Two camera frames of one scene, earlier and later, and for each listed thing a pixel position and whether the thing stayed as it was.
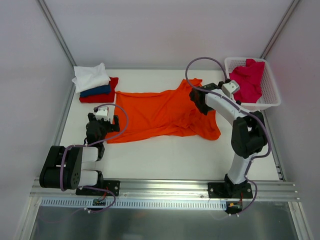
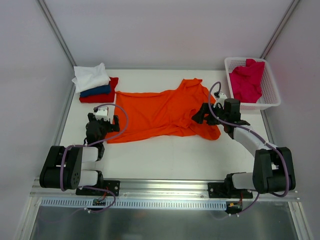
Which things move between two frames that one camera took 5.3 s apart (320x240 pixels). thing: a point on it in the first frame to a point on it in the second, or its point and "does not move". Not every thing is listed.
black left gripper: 105,124 does not move
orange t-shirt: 163,113 does not move
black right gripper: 200,100 to 211,114
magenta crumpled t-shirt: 249,78 does not move
